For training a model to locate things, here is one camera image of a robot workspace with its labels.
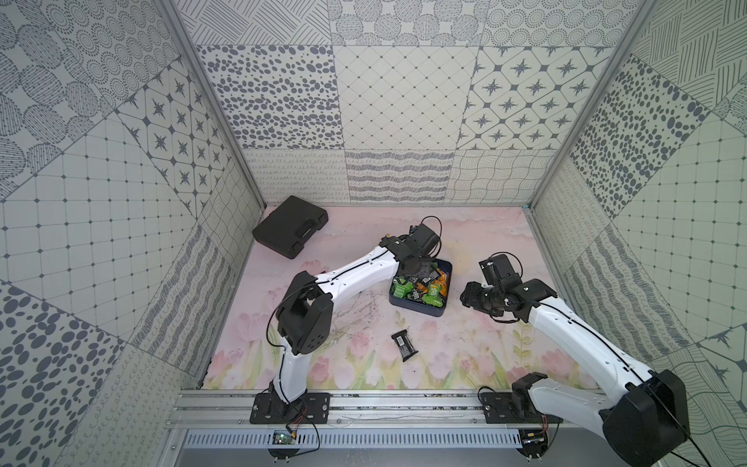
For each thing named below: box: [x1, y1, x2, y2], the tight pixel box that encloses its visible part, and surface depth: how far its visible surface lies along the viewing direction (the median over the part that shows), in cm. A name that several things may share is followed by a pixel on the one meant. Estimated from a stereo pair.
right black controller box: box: [516, 428, 549, 460], surface depth 73 cm
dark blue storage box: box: [389, 258, 453, 318], surface depth 94 cm
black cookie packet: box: [391, 328, 420, 362], surface depth 85 cm
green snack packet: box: [392, 281, 415, 299], surface depth 94 cm
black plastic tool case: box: [251, 195, 329, 260], surface depth 111 cm
